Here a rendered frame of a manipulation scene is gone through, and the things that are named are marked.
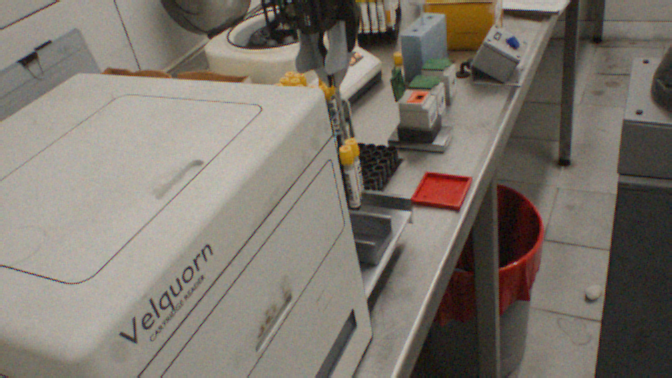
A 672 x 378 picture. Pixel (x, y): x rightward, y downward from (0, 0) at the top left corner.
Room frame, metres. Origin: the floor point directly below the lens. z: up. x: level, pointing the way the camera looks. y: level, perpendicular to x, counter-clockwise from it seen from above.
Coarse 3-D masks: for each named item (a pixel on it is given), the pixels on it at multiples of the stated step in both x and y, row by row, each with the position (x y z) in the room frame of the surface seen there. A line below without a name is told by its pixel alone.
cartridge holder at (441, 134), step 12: (396, 132) 0.82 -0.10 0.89; (408, 132) 0.79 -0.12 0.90; (420, 132) 0.78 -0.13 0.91; (432, 132) 0.78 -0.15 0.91; (444, 132) 0.80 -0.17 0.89; (396, 144) 0.80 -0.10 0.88; (408, 144) 0.79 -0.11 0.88; (420, 144) 0.78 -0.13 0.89; (432, 144) 0.77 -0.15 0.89; (444, 144) 0.77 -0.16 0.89
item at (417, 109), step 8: (408, 96) 0.82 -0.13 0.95; (416, 96) 0.81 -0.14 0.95; (424, 96) 0.81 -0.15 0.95; (432, 96) 0.81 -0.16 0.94; (400, 104) 0.80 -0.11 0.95; (408, 104) 0.79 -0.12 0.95; (416, 104) 0.79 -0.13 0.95; (424, 104) 0.79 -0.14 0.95; (432, 104) 0.80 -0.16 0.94; (400, 112) 0.80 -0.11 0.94; (408, 112) 0.80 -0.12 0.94; (416, 112) 0.79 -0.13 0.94; (424, 112) 0.78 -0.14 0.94; (432, 112) 0.80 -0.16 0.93; (400, 120) 0.80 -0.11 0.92; (408, 120) 0.80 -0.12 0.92; (416, 120) 0.79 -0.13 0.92; (424, 120) 0.78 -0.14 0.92; (432, 120) 0.79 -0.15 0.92; (424, 128) 0.78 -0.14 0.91
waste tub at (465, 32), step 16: (432, 0) 1.19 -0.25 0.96; (448, 0) 1.24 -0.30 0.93; (464, 0) 1.22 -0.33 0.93; (480, 0) 1.09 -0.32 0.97; (496, 0) 1.12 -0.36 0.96; (448, 16) 1.11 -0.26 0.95; (464, 16) 1.10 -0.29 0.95; (480, 16) 1.09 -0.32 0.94; (496, 16) 1.11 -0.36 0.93; (448, 32) 1.11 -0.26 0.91; (464, 32) 1.10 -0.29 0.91; (480, 32) 1.09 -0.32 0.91; (448, 48) 1.11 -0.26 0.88; (464, 48) 1.10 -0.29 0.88
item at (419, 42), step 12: (420, 24) 1.03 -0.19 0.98; (432, 24) 1.02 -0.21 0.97; (444, 24) 1.05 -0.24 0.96; (408, 36) 0.99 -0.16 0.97; (420, 36) 0.98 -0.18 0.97; (432, 36) 1.01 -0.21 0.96; (444, 36) 1.05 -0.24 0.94; (408, 48) 0.99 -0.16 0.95; (420, 48) 0.98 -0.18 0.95; (432, 48) 1.01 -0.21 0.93; (444, 48) 1.04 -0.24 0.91; (408, 60) 0.99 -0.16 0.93; (420, 60) 0.98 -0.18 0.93; (408, 72) 1.00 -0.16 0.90; (420, 72) 0.98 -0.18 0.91; (408, 84) 1.00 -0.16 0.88
